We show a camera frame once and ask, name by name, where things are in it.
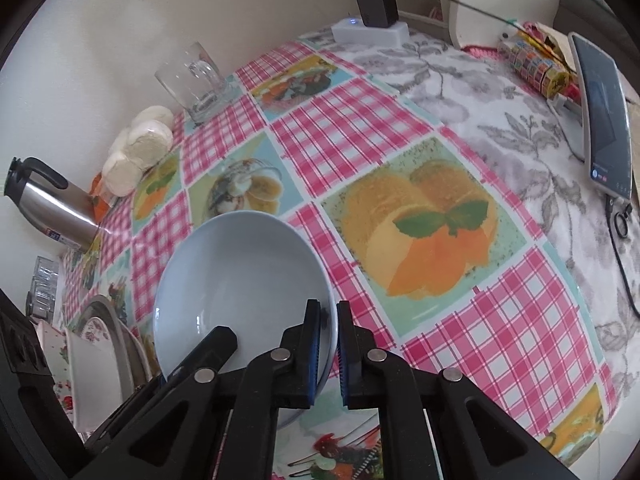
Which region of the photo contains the grey floral tablecloth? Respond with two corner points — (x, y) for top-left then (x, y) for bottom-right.
(300, 25), (640, 411)

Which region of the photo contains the black phone cable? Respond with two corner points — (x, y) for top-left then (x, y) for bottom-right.
(367, 0), (640, 318)

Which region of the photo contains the stainless steel thermos jug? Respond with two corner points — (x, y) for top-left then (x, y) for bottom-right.
(4, 156), (103, 251)

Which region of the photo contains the strawberry print bowl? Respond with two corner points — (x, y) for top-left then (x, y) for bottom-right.
(35, 322), (76, 411)

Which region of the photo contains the stainless steel basin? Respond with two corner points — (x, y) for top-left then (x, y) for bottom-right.
(75, 295), (153, 401)

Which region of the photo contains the orange snack packet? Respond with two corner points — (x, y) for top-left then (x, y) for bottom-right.
(89, 172), (121, 211)

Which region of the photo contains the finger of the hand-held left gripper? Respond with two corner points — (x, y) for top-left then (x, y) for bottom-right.
(85, 377), (171, 453)

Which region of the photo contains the white rectangular plate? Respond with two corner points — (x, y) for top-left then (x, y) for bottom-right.
(66, 332), (136, 423)

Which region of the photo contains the white chair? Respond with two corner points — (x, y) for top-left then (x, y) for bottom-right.
(432, 0), (563, 51)

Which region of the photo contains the white power strip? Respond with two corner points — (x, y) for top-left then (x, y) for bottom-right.
(331, 17), (410, 47)

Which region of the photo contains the smartphone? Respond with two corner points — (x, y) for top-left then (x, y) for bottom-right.
(570, 31), (633, 200)

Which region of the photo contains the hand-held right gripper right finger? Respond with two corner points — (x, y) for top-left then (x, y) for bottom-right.
(337, 300), (581, 480)

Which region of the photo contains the bag of white steamed buns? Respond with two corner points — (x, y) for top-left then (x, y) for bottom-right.
(101, 105), (174, 197)

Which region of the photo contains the small glass cup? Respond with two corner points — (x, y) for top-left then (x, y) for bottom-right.
(31, 255), (62, 288)
(25, 285), (58, 321)

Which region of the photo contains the black charger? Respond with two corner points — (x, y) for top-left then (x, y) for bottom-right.
(354, 0), (400, 28)

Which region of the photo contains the clear glass mug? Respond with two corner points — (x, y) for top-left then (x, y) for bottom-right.
(154, 41), (243, 126)

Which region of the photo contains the round floral plate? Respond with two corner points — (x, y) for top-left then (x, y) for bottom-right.
(75, 310), (146, 396)

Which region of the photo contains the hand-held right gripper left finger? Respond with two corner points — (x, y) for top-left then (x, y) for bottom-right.
(125, 300), (322, 480)

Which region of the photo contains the colourful candy roll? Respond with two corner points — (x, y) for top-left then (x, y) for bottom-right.
(497, 30), (571, 98)

